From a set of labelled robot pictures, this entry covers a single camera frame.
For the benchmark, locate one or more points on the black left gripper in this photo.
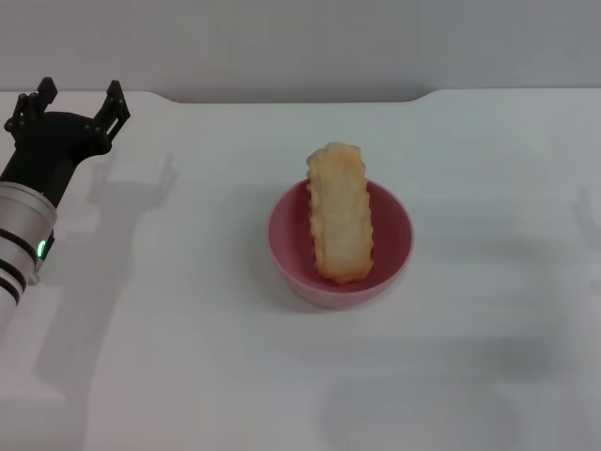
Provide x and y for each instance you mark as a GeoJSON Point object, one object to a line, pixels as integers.
{"type": "Point", "coordinates": [44, 145]}

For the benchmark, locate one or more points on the orange ridged bread loaf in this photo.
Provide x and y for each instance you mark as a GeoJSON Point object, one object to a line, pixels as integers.
{"type": "Point", "coordinates": [340, 221]}

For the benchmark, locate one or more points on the pink plastic bowl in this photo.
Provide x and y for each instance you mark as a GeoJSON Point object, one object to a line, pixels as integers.
{"type": "Point", "coordinates": [291, 253]}

